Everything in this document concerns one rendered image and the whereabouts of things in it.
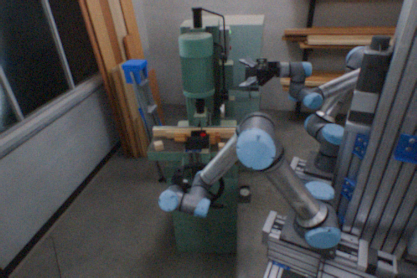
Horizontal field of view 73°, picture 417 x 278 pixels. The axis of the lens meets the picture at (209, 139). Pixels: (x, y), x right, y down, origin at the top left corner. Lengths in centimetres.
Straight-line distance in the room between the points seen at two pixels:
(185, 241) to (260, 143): 145
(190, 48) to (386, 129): 91
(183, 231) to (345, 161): 122
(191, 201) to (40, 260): 168
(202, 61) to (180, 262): 143
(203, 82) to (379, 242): 111
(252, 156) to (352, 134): 53
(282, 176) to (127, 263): 161
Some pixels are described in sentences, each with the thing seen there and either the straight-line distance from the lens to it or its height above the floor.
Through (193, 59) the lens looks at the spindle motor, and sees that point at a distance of 147.
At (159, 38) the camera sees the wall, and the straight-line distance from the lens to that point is 410.
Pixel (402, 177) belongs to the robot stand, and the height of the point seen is 110.
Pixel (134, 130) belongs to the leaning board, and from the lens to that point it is 310.
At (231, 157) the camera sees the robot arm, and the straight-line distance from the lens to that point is 107.
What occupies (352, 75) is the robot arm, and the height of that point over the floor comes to 134.
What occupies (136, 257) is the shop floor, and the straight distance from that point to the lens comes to 232.
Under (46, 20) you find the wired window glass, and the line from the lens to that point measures 273.
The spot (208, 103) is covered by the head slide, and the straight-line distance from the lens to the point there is 173.
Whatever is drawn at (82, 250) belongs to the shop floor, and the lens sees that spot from 251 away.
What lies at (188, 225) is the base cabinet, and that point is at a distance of 203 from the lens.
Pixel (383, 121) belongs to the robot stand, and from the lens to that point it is 117.
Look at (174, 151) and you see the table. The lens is 164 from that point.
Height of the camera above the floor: 181
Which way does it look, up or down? 32 degrees down
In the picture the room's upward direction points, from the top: 3 degrees counter-clockwise
